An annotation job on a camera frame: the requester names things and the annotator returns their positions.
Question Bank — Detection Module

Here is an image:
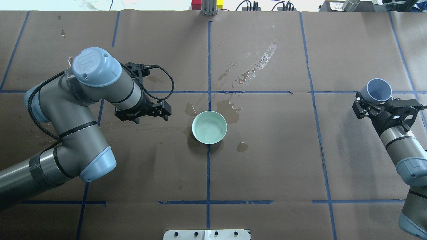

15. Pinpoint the red block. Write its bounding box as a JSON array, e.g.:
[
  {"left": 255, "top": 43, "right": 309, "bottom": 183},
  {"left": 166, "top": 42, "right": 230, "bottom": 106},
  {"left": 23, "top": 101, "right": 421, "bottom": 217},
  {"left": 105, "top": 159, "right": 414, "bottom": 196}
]
[{"left": 191, "top": 0, "right": 202, "bottom": 10}]

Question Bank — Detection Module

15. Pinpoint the silver metal can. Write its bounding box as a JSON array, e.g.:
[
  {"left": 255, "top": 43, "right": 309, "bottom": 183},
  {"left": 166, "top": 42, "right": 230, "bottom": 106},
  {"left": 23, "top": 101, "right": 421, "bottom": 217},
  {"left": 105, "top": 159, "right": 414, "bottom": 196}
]
[{"left": 342, "top": 0, "right": 361, "bottom": 12}]

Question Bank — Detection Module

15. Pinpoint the yellow block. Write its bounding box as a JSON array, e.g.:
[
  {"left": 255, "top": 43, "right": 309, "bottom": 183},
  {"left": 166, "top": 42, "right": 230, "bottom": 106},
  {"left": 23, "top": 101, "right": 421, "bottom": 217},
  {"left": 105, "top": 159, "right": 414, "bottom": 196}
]
[{"left": 216, "top": 0, "right": 224, "bottom": 10}]

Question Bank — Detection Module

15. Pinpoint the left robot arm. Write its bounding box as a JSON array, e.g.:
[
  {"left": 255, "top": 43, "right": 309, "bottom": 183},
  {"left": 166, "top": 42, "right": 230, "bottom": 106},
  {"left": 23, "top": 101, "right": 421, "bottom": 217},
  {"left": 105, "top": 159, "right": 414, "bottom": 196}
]
[{"left": 0, "top": 47, "right": 172, "bottom": 211}]

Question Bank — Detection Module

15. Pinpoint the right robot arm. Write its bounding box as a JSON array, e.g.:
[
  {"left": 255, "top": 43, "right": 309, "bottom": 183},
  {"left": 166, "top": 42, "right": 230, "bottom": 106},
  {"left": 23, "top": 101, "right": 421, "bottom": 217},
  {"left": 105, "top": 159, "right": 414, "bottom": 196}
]
[{"left": 352, "top": 92, "right": 427, "bottom": 240}]

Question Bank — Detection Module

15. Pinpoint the light blue cup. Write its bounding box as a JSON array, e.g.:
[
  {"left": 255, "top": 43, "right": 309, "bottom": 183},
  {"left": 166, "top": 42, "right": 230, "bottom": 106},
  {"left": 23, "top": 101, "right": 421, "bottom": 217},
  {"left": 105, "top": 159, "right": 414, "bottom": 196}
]
[{"left": 360, "top": 78, "right": 392, "bottom": 105}]

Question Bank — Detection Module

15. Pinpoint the mint green bowl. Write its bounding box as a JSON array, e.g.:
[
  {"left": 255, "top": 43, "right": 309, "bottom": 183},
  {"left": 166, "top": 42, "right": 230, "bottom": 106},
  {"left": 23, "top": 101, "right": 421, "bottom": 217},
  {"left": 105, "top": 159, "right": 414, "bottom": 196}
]
[{"left": 191, "top": 111, "right": 228, "bottom": 144}]

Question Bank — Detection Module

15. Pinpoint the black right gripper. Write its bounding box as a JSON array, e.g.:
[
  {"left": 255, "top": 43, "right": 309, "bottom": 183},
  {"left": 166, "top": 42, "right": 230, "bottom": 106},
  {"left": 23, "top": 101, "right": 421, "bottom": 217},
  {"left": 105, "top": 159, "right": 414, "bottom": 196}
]
[{"left": 352, "top": 92, "right": 427, "bottom": 134}]

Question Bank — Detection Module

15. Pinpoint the aluminium frame post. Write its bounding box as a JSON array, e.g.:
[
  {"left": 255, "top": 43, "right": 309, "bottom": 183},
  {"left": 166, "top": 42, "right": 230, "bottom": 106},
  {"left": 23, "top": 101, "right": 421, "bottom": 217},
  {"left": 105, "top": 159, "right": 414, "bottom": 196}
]
[{"left": 200, "top": 0, "right": 218, "bottom": 16}]

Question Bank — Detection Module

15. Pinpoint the white mounting plate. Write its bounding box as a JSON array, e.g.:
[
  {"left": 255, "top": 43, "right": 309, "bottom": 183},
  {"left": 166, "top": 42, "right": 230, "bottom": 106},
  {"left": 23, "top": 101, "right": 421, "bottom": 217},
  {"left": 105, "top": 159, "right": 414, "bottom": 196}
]
[{"left": 163, "top": 229, "right": 251, "bottom": 240}]

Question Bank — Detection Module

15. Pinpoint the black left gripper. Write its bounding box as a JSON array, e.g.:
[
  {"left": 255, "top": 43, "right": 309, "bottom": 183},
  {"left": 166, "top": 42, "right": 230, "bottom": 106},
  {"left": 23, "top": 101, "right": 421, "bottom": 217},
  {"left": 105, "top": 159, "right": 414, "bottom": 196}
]
[{"left": 114, "top": 97, "right": 172, "bottom": 124}]

